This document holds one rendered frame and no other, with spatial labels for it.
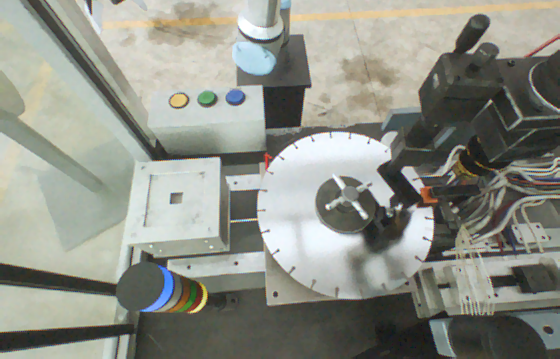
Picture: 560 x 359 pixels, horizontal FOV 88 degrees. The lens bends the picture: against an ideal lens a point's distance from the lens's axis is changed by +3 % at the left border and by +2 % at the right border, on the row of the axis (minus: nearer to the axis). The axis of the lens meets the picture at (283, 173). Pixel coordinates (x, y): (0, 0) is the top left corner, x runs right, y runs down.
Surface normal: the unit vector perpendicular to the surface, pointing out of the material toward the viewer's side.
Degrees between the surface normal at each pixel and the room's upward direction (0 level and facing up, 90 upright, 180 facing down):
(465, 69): 0
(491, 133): 90
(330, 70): 0
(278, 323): 0
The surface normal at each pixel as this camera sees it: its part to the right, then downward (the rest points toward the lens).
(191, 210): 0.01, -0.44
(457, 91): -0.07, 0.89
